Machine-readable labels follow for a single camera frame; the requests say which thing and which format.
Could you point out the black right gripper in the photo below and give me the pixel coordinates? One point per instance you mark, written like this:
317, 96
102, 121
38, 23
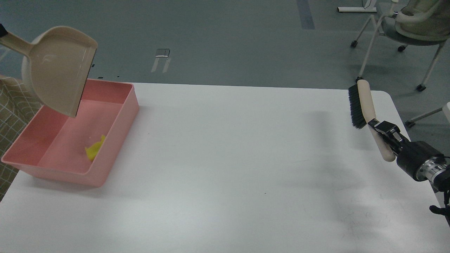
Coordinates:
418, 159

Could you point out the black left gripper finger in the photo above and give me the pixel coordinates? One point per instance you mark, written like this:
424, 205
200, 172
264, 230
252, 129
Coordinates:
3, 31

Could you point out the beige brush black bristles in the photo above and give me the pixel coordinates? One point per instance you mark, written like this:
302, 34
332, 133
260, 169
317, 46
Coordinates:
362, 111

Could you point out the beige plastic dustpan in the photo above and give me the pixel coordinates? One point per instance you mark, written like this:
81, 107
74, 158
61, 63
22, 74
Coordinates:
56, 65

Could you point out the yellow sponge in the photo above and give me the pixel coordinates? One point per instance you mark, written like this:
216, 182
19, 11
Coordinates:
93, 150

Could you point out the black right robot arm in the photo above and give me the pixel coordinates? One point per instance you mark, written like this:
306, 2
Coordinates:
443, 187

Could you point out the pink plastic bin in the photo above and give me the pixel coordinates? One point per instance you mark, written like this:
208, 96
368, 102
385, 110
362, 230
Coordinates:
52, 145

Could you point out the beige checked cloth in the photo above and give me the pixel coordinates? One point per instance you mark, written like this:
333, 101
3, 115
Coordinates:
17, 108

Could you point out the white office chair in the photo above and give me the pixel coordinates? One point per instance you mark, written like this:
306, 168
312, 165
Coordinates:
419, 23

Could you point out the white furniture base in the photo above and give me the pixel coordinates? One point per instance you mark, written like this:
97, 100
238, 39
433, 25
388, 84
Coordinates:
356, 9

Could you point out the metal floor plate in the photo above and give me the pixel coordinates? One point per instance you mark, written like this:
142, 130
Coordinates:
162, 53

